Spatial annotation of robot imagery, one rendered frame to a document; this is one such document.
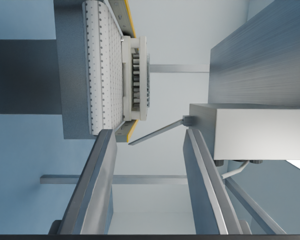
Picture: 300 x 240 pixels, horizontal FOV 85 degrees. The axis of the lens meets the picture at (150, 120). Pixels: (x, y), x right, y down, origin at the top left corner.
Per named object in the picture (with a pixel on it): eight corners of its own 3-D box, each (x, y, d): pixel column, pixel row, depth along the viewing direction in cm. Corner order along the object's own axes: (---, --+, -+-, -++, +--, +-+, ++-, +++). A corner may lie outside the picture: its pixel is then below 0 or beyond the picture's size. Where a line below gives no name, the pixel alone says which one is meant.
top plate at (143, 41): (143, 55, 70) (147, 55, 70) (143, 112, 74) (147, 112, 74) (139, 35, 46) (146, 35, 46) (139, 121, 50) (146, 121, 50)
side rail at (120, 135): (112, 142, 34) (127, 142, 34) (111, 135, 34) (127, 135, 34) (142, 105, 165) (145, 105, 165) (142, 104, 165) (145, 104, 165)
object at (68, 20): (63, 139, 36) (108, 139, 36) (52, -3, 32) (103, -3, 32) (131, 105, 165) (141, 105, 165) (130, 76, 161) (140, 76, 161)
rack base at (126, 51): (131, 55, 70) (136, 55, 70) (132, 112, 74) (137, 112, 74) (121, 35, 46) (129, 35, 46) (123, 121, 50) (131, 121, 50)
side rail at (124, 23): (107, 0, 30) (124, 0, 30) (106, -10, 30) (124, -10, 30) (142, 77, 161) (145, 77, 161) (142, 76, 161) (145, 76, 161)
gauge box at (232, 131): (213, 161, 33) (312, 161, 33) (216, 108, 31) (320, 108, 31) (187, 135, 55) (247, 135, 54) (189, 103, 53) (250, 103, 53)
